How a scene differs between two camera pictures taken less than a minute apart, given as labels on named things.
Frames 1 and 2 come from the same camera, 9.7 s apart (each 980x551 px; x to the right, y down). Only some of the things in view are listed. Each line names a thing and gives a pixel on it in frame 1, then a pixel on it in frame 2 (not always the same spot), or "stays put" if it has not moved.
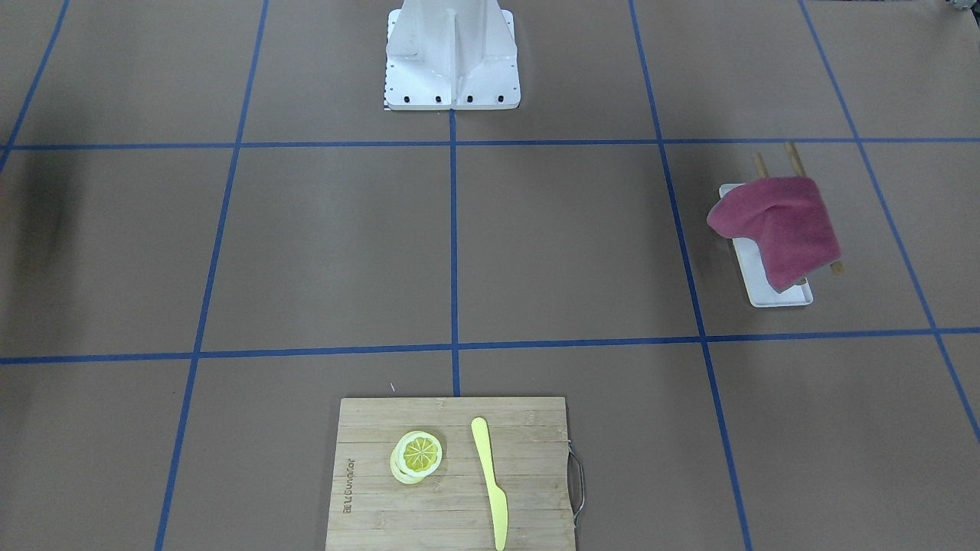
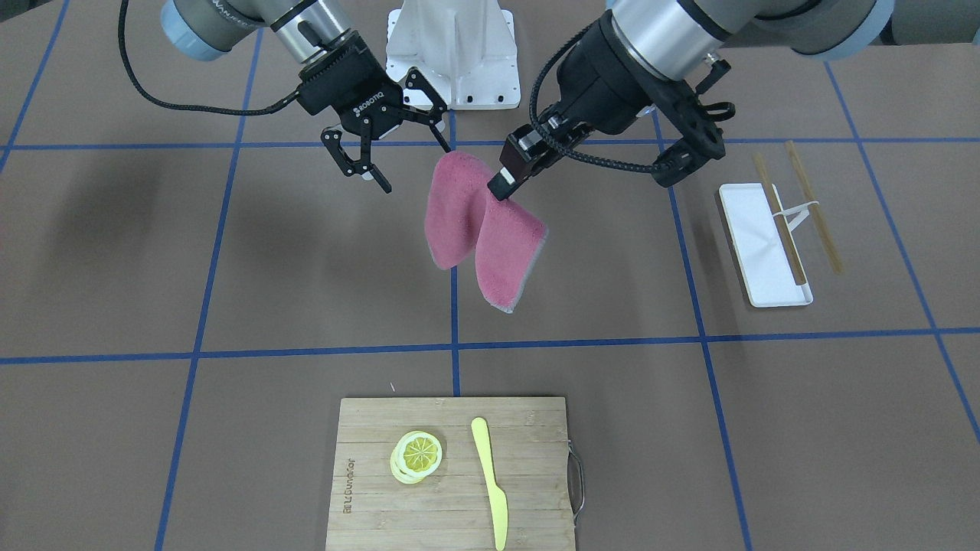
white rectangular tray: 754,274 stays put
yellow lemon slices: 415,454 stays put
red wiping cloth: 788,220 → 464,216
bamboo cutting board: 461,474 stays put
